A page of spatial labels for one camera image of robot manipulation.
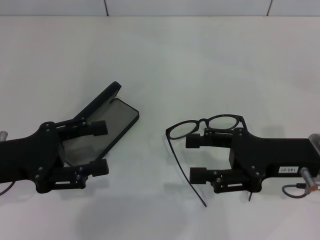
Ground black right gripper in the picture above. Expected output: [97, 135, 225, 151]
[185, 127, 311, 194]

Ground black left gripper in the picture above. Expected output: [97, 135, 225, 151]
[0, 118, 109, 194]

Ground black glasses case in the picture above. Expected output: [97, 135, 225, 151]
[59, 81, 140, 168]

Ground black glasses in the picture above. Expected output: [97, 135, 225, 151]
[165, 114, 254, 208]

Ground right gripper cable with plugs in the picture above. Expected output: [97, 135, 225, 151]
[282, 167, 320, 200]

